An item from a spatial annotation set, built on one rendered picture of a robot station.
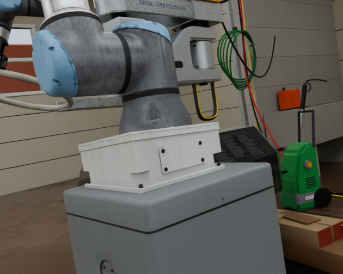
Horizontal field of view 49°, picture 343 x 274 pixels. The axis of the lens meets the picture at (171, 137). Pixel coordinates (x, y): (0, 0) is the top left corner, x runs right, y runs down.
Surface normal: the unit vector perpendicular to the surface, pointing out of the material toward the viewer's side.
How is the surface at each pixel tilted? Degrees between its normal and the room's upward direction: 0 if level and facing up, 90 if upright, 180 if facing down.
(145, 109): 66
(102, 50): 78
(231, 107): 90
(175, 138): 90
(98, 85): 136
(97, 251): 90
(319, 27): 90
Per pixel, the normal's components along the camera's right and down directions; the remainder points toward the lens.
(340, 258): -0.87, 0.16
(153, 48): 0.46, -0.15
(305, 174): 0.32, 0.00
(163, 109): 0.24, -0.40
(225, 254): 0.62, -0.05
